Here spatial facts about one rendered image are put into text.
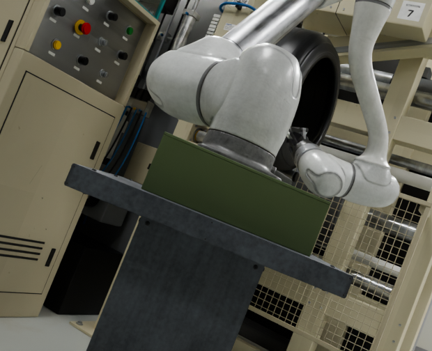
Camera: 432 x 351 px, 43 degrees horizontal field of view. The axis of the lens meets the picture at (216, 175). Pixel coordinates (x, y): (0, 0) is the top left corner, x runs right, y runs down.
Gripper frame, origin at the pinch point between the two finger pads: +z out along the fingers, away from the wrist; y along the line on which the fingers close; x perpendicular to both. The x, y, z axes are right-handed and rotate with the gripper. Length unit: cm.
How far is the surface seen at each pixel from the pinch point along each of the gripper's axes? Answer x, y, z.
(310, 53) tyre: 10.7, -21.8, 25.6
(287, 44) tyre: 2.5, -24.1, 28.3
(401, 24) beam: 56, -32, 52
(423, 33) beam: 65, -30, 49
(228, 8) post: -13, -30, 72
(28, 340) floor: -83, 77, -9
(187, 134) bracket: -29.7, 14.4, 34.9
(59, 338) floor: -74, 85, 0
